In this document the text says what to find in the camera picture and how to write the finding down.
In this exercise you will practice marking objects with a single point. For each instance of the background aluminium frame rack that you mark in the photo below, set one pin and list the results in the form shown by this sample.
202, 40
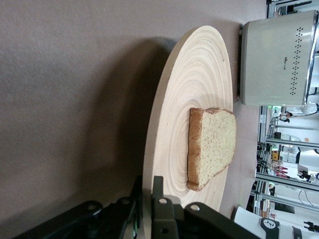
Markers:
284, 179
271, 7

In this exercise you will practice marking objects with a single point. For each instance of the brown-crust bread slice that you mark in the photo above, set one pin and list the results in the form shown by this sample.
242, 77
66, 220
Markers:
214, 144

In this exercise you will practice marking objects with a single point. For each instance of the beige chrome two-slot toaster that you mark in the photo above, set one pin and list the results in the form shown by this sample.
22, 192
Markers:
269, 62

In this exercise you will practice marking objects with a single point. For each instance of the round wooden plate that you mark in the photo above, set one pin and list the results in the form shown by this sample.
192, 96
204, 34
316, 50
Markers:
179, 87

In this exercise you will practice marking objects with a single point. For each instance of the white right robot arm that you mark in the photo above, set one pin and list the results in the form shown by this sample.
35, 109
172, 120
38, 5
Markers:
249, 221

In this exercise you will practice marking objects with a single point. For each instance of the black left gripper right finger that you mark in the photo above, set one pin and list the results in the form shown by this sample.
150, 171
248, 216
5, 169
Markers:
162, 219

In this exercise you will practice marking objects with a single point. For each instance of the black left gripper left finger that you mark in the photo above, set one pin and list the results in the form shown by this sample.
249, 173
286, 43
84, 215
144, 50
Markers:
117, 219

